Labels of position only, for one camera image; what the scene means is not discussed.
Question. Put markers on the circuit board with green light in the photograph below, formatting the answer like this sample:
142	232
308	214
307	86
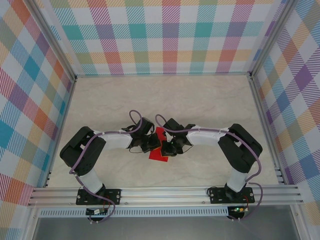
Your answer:
238	209

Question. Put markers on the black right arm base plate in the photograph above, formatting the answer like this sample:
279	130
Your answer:
217	196

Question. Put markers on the wide aluminium mounting rail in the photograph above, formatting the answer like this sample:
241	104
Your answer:
162	196

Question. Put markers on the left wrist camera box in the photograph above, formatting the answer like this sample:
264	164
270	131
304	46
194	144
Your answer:
146	126

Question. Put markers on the aluminium frame post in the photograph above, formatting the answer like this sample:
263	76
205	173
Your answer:
271	37
53	40

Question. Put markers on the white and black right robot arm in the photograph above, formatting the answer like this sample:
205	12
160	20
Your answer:
240	150

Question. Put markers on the aluminium frame floor rail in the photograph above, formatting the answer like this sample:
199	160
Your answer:
267	130
162	74
60	132

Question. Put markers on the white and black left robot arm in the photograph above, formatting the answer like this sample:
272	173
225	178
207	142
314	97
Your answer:
82	155

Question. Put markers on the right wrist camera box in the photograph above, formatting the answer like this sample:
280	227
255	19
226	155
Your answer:
172	124

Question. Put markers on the aluminium frame leg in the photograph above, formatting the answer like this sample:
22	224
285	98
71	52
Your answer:
31	225
297	225

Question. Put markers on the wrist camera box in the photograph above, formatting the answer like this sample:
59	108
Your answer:
172	124
146	126

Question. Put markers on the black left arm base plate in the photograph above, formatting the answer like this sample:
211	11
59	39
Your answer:
113	196

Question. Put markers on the grey metal panel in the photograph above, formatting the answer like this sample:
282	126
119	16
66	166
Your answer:
162	230

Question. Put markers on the small black circuit board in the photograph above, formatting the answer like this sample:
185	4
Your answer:
93	212

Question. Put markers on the red square paper sheet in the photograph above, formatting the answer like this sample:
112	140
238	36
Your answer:
155	155

